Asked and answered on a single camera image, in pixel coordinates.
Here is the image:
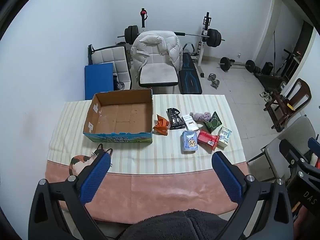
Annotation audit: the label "small black barbell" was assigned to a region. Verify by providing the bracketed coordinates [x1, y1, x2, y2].
[217, 57, 255, 73]

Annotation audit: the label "white quilted chair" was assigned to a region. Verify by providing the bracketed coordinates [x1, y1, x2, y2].
[87, 44, 132, 90]

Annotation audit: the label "blue mat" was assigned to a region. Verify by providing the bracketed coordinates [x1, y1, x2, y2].
[84, 63, 114, 100]

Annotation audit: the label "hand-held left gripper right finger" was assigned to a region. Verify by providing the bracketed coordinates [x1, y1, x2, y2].
[211, 151, 294, 240]

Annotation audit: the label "orange snack packet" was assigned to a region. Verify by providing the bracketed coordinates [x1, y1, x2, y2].
[153, 114, 170, 136]

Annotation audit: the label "black exercise machine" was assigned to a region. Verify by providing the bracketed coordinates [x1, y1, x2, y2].
[272, 49, 301, 80]

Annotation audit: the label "silver carton box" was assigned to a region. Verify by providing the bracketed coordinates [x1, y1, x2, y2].
[183, 114, 200, 132]

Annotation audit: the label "yellow and white carton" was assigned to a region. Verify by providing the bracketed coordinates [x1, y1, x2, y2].
[217, 126, 232, 148]

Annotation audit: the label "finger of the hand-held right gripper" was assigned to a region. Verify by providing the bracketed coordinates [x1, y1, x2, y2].
[279, 139, 310, 167]
[307, 137, 320, 156]

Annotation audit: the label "blue tissue packet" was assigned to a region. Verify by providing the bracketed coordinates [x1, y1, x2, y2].
[182, 130, 199, 153]

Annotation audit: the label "red packet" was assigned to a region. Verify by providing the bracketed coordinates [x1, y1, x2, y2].
[197, 129, 220, 151]

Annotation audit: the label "green packet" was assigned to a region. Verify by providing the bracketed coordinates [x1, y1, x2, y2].
[203, 112, 223, 133]

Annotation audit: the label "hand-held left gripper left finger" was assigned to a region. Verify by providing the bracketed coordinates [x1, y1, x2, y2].
[28, 152, 112, 240]

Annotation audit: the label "purple cloth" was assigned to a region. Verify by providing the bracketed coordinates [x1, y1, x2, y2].
[189, 111, 212, 122]

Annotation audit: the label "grey chair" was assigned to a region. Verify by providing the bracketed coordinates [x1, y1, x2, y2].
[246, 116, 317, 183]

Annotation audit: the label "barbell with black plates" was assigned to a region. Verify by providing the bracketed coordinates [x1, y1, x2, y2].
[117, 25, 225, 48]

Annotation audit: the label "black snack packet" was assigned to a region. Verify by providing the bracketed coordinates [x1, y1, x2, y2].
[167, 107, 185, 130]

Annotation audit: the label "dark wooden chair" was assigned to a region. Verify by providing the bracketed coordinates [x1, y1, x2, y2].
[264, 78, 312, 132]

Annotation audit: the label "white door frame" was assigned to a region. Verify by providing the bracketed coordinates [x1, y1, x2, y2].
[255, 0, 295, 65]

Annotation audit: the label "black weight bench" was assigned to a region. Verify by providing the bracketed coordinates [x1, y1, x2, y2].
[180, 42, 203, 95]

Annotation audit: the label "white upholstered chair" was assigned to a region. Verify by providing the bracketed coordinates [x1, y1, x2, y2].
[136, 31, 179, 88]

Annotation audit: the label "cardboard box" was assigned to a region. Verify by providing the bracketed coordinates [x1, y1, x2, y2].
[83, 88, 153, 144]

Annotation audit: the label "black weight plates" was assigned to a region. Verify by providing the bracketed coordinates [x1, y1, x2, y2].
[254, 62, 275, 77]

